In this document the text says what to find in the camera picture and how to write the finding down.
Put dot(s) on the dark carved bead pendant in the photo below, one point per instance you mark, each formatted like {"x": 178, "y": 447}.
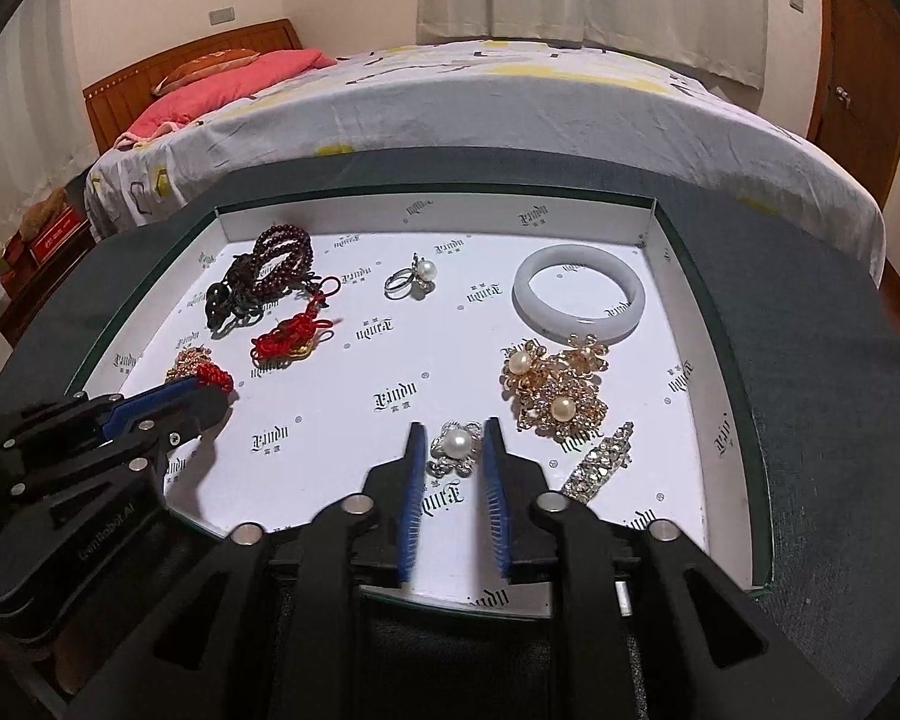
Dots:
{"x": 229, "y": 300}

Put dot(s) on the red gift box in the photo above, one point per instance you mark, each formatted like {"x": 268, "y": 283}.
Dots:
{"x": 58, "y": 236}

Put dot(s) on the white jade bangle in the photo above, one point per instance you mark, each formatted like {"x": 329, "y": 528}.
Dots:
{"x": 579, "y": 292}

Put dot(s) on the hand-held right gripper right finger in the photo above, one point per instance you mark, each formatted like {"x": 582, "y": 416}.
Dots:
{"x": 496, "y": 510}

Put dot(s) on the green jewelry box tray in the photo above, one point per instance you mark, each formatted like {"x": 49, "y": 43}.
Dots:
{"x": 390, "y": 360}

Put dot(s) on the pink pillow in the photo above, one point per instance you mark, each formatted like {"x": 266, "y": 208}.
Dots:
{"x": 225, "y": 86}

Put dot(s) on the silver flower pearl brooch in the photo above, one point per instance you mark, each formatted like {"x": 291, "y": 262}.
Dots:
{"x": 454, "y": 446}

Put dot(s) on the large gold pearl brooch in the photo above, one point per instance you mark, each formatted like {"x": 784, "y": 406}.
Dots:
{"x": 559, "y": 390}

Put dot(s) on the grey wall panel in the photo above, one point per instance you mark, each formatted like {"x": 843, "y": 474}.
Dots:
{"x": 221, "y": 15}

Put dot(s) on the wooden headboard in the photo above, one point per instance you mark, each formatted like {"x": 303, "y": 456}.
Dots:
{"x": 120, "y": 97}

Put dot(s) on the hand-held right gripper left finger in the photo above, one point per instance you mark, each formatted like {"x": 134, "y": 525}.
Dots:
{"x": 414, "y": 510}

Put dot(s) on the small rose gold brooch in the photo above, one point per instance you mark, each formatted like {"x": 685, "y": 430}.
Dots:
{"x": 186, "y": 364}

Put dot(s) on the white sheer curtain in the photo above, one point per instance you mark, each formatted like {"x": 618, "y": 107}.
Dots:
{"x": 22, "y": 127}

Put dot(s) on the bed with patterned sheet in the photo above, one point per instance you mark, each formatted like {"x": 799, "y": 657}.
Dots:
{"x": 495, "y": 112}

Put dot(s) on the red knot with gold charm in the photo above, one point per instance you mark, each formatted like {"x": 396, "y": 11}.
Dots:
{"x": 289, "y": 337}

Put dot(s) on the long rhinestone brooch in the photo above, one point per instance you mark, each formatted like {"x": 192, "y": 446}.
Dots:
{"x": 598, "y": 465}

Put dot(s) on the white window curtain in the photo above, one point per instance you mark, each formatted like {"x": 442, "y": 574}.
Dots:
{"x": 592, "y": 0}

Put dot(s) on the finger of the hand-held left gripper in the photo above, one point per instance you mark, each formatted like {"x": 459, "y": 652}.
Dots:
{"x": 150, "y": 401}
{"x": 187, "y": 424}

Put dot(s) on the wooden door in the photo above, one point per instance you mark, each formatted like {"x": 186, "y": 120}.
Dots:
{"x": 862, "y": 52}

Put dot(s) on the wooden nightstand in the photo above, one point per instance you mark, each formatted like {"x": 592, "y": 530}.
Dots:
{"x": 41, "y": 289}

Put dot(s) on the brown plush toy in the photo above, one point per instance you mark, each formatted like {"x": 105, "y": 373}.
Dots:
{"x": 43, "y": 208}

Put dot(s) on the orange pillow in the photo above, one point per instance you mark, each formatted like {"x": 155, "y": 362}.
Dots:
{"x": 206, "y": 69}

